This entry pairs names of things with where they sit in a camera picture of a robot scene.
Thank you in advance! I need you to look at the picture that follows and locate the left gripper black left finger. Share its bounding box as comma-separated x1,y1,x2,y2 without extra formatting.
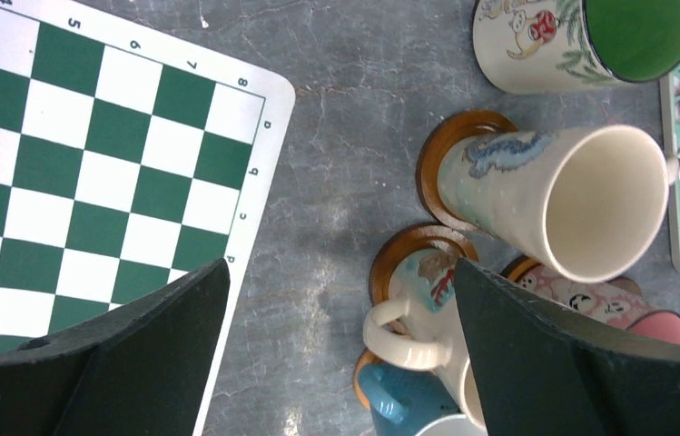
0,260,231,435

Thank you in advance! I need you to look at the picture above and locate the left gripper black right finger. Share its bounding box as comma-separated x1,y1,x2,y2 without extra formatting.
455,259,680,435

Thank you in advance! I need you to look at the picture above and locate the pink patterned mug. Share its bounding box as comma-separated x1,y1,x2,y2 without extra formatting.
516,265,680,345

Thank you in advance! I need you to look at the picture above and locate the white floral mug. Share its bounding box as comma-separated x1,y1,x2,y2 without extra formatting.
363,248,487,431

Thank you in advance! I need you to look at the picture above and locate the blue patterned mug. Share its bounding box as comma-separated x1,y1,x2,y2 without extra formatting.
357,363,487,436

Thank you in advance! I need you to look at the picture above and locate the large cream mug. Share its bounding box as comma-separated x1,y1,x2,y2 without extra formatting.
436,124,678,283

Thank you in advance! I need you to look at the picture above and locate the green inside mug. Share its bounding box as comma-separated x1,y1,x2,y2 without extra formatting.
472,0,680,95

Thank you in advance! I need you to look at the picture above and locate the green white chessboard mat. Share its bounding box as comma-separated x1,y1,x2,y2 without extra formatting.
0,0,297,436

